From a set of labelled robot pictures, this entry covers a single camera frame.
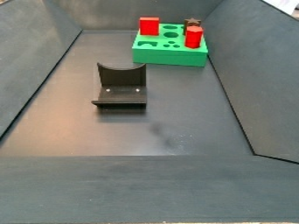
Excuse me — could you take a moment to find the black curved cradle fixture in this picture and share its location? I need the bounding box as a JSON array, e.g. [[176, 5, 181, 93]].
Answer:
[[91, 63, 147, 107]]

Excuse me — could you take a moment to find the green shape sorter block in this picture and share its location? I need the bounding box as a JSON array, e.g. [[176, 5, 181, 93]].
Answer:
[[132, 24, 208, 67]]

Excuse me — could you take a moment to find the red hexagonal peg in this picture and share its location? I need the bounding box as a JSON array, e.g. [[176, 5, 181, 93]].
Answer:
[[184, 26, 203, 48]]

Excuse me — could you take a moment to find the red square block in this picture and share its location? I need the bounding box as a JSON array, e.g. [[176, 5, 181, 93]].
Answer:
[[139, 17, 160, 36]]

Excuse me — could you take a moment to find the brown star peg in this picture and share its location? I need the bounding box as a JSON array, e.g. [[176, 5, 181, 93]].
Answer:
[[183, 17, 201, 31]]

